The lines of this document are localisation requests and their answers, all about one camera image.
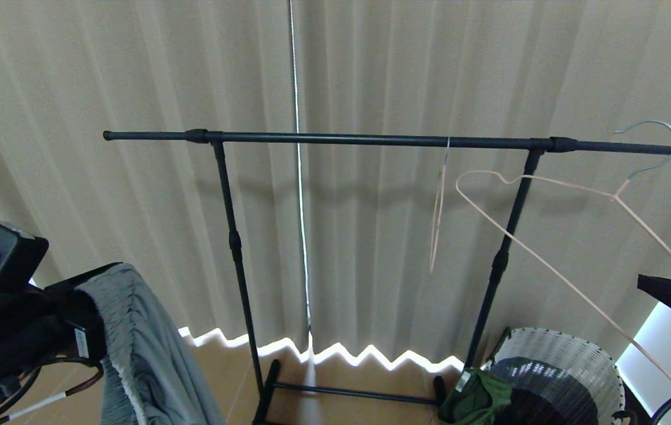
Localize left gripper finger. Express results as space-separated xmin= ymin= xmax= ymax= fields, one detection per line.
xmin=46 ymin=263 xmax=133 ymax=297

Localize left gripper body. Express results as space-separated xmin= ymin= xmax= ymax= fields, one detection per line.
xmin=0 ymin=288 xmax=107 ymax=380

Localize pale grey shorts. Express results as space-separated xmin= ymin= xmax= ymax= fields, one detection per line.
xmin=76 ymin=264 xmax=227 ymax=425

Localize pink clothes hanger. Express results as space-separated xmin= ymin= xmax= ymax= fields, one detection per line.
xmin=455 ymin=120 xmax=671 ymax=417
xmin=429 ymin=137 xmax=452 ymax=274

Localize white laundry basket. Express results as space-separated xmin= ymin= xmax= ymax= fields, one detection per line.
xmin=486 ymin=328 xmax=628 ymax=425

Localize black clothes rack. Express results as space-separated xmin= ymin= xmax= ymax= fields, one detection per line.
xmin=103 ymin=129 xmax=671 ymax=425

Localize beige curtain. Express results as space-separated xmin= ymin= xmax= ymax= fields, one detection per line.
xmin=0 ymin=0 xmax=671 ymax=378

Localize green garment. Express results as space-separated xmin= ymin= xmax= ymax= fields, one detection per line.
xmin=437 ymin=367 xmax=513 ymax=425

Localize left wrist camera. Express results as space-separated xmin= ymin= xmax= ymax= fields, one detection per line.
xmin=0 ymin=217 xmax=50 ymax=308

